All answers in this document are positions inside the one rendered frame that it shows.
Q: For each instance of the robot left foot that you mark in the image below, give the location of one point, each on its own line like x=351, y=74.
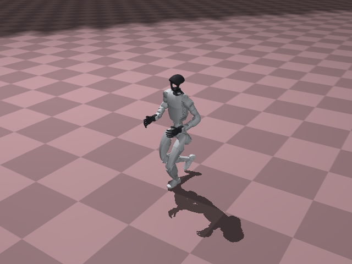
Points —
x=174, y=183

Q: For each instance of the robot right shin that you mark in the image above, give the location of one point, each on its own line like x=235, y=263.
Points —
x=181, y=159

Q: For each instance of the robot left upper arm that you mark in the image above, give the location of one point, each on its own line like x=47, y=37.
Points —
x=189, y=104

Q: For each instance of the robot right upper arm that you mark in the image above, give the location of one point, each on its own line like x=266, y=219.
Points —
x=164, y=104

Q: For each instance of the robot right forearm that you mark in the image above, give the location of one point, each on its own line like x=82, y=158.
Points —
x=159, y=112

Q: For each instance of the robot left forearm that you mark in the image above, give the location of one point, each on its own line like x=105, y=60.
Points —
x=191, y=124

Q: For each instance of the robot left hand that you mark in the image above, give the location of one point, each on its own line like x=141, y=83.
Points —
x=174, y=132

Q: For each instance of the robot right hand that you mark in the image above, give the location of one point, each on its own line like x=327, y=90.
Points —
x=149, y=120

